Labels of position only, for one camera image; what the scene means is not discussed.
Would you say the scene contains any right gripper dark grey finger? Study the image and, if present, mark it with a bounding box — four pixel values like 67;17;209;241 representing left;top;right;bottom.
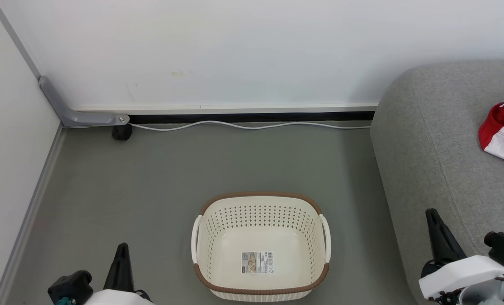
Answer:
425;208;468;265

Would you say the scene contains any grey fabric sofa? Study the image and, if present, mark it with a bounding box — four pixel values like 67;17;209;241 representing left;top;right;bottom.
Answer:
370;59;504;305

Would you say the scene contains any paper label sticker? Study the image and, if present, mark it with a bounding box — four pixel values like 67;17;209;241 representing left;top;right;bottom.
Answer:
241;251;274;275

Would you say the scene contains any grey metal frame bracket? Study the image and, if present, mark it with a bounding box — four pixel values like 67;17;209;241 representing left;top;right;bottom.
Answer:
0;0;130;128

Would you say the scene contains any red and white jersey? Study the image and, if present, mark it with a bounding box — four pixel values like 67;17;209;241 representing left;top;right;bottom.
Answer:
478;87;504;174

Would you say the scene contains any black wall base strip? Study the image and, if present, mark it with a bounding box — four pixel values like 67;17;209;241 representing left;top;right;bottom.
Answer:
128;111;375;124

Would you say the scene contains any cream plastic laundry basket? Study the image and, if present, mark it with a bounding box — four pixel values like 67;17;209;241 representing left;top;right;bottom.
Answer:
191;191;332;302

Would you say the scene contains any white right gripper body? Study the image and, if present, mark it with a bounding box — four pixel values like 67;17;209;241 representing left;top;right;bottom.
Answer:
418;253;504;300

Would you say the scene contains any black caster wheel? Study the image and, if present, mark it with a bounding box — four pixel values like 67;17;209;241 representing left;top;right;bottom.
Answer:
111;124;133;141

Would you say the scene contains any white floor cable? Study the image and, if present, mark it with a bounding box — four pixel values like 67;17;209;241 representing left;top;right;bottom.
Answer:
129;120;371;131

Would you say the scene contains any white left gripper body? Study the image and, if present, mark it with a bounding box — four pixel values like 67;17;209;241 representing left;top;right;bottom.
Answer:
84;289;155;305

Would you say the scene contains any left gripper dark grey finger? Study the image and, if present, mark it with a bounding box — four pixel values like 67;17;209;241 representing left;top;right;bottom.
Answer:
103;242;135;293

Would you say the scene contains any grey floor skirting strip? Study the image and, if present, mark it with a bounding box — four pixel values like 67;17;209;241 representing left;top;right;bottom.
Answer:
0;123;66;305

